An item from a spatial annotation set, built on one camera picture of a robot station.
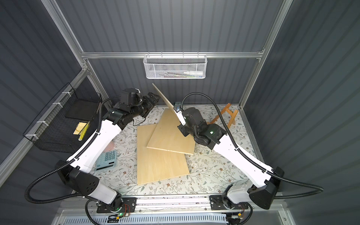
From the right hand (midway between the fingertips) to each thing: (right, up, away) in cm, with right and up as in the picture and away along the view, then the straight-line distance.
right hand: (185, 118), depth 70 cm
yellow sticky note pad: (-57, -5, +4) cm, 57 cm away
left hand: (-14, +9, +2) cm, 17 cm away
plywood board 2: (-12, -12, +23) cm, 28 cm away
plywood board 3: (-19, -27, +13) cm, 35 cm away
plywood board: (-10, +9, +6) cm, 14 cm away
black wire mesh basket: (-64, -2, +5) cm, 65 cm away
